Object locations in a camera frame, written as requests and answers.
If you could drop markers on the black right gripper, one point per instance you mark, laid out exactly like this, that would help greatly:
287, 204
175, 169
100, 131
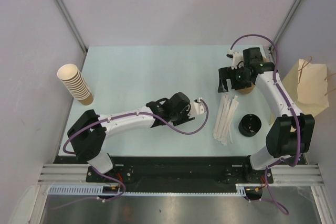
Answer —
227, 73

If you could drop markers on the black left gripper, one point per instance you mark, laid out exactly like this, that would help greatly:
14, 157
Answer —
186, 118

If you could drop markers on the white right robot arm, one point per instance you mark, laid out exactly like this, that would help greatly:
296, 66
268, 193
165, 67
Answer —
292, 130

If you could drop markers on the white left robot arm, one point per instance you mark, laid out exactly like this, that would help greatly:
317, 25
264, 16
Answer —
91, 130

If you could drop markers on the cream paper takeout bag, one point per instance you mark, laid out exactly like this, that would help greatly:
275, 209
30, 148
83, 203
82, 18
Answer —
307, 85

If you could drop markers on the brown pulp cup carrier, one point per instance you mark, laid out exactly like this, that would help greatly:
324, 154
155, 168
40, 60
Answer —
250, 89

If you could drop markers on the white wrapped straw pile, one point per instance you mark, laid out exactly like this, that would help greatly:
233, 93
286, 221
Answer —
222, 129

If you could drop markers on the black lid stack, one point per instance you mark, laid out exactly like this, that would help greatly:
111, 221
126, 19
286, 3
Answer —
249, 125

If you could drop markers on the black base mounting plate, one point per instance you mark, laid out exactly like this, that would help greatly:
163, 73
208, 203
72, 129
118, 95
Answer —
186, 186

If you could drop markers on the stack of paper cups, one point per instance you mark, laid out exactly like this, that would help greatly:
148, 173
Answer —
75, 83

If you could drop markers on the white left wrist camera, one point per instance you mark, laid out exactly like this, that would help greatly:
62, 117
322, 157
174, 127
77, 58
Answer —
196, 108

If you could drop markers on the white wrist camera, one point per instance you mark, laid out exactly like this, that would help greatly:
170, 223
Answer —
196, 108
237, 59

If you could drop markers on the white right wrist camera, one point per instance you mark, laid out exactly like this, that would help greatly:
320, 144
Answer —
237, 59

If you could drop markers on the aluminium frame rail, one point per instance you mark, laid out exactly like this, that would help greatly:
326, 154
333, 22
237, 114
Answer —
301, 175

